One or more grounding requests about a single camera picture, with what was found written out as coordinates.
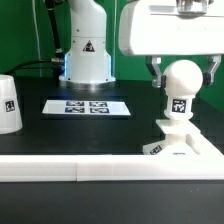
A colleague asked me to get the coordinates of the white lamp base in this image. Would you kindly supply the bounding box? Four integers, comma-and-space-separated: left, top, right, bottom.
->
143, 119, 200, 156

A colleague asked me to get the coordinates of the white lamp bulb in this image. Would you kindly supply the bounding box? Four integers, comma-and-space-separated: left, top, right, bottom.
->
164, 60, 203, 120

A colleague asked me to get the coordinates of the black cable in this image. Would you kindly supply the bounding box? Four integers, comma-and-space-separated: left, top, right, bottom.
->
4, 57, 66, 76

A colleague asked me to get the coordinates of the white thin cable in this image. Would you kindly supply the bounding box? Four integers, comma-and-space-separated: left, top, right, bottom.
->
31, 0, 42, 61

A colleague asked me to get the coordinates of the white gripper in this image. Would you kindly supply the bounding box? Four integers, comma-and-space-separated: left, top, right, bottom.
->
119, 0, 224, 88

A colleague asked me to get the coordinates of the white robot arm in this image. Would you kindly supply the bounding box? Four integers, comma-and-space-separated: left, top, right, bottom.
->
60, 0, 224, 88

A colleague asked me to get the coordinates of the black corrugated hose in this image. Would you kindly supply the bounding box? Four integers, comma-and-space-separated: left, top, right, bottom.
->
44, 0, 65, 54

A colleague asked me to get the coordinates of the white L-shaped fence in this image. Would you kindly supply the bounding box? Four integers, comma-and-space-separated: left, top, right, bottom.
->
0, 133, 224, 182

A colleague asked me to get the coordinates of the white tag sheet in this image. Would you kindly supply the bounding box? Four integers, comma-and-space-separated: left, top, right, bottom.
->
42, 100, 130, 116

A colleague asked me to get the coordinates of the white lamp hood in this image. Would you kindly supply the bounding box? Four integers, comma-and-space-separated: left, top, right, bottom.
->
0, 75, 22, 134

